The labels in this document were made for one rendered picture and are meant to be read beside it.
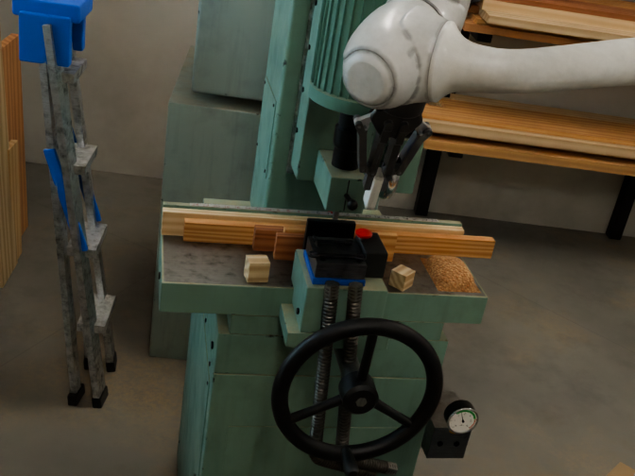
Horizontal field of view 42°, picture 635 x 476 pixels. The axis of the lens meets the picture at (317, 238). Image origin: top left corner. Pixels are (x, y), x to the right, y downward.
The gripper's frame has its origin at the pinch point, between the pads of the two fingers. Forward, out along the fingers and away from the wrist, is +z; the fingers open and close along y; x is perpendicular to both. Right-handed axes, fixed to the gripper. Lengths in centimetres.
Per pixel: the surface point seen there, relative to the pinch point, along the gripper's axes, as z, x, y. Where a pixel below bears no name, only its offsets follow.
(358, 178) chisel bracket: 7.2, -12.0, -1.1
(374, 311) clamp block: 16.1, 12.7, -2.1
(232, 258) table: 23.2, -5.5, 20.2
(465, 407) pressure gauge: 39.0, 15.1, -25.5
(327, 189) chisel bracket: 10.2, -11.7, 4.2
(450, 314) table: 24.1, 5.0, -20.2
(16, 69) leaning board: 92, -170, 83
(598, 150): 95, -160, -151
